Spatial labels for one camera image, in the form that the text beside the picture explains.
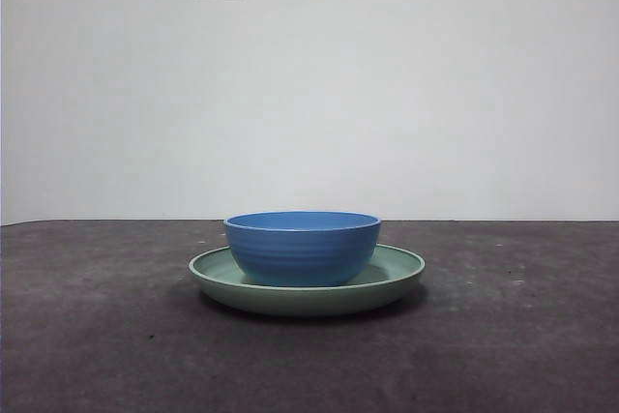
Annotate blue ribbed bowl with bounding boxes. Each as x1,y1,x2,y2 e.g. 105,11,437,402
222,210,382,288

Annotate pale green plate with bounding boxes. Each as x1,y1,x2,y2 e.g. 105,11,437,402
188,243,427,320

